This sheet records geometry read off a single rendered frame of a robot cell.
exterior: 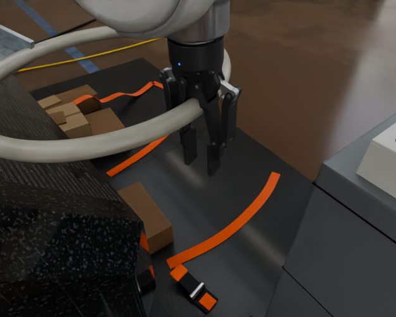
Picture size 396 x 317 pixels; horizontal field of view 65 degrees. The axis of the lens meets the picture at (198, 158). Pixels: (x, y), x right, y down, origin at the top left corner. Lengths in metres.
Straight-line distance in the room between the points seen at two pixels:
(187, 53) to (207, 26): 0.04
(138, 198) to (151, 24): 1.26
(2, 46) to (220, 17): 0.59
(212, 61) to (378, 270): 0.50
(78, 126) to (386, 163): 1.42
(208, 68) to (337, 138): 1.72
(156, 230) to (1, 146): 0.90
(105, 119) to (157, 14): 1.71
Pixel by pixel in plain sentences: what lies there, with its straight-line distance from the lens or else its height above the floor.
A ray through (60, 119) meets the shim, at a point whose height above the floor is 0.26.
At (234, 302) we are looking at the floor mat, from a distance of 1.30.
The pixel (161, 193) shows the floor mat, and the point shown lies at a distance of 1.58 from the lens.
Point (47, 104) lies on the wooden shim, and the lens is 2.16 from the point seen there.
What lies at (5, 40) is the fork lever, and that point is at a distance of 0.86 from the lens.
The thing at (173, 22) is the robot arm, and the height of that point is 1.14.
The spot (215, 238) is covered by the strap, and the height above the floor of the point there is 0.02.
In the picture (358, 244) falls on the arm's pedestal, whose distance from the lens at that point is 0.70.
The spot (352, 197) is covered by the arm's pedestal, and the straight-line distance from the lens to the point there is 0.63.
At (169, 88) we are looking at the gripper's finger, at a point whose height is 0.96.
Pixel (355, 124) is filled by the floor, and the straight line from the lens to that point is 2.26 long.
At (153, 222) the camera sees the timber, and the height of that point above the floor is 0.13.
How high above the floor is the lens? 1.21
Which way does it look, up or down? 43 degrees down
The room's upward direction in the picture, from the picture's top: straight up
